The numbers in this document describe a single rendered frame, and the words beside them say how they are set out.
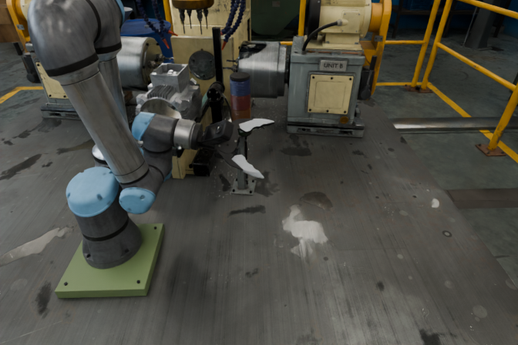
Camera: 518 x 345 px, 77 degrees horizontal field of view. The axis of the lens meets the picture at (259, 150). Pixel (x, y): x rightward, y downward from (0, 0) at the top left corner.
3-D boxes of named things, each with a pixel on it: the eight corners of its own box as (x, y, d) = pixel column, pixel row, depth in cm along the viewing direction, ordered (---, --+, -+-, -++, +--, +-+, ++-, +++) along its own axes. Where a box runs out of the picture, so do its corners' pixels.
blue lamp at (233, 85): (232, 88, 98) (231, 73, 96) (251, 88, 98) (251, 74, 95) (228, 95, 93) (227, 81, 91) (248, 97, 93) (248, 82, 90)
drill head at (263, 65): (230, 83, 166) (228, 33, 152) (311, 88, 162) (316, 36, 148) (220, 105, 146) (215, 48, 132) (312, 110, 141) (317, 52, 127)
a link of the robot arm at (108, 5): (90, 201, 90) (26, -18, 60) (113, 169, 103) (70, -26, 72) (133, 205, 90) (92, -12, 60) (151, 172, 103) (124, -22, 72)
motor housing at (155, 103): (161, 115, 136) (153, 71, 126) (205, 118, 134) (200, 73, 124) (140, 139, 120) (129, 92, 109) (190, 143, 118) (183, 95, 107)
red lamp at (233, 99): (233, 101, 101) (232, 88, 98) (252, 102, 100) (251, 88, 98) (229, 110, 96) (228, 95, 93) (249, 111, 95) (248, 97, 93)
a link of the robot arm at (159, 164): (135, 189, 87) (132, 156, 81) (149, 165, 96) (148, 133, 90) (164, 194, 87) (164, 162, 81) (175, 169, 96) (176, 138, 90)
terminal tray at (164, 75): (164, 81, 127) (161, 62, 123) (190, 82, 126) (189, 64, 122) (153, 93, 118) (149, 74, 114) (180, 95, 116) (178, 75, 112)
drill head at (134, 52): (108, 78, 173) (95, 28, 159) (174, 81, 169) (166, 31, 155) (81, 97, 152) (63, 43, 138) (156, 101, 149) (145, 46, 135)
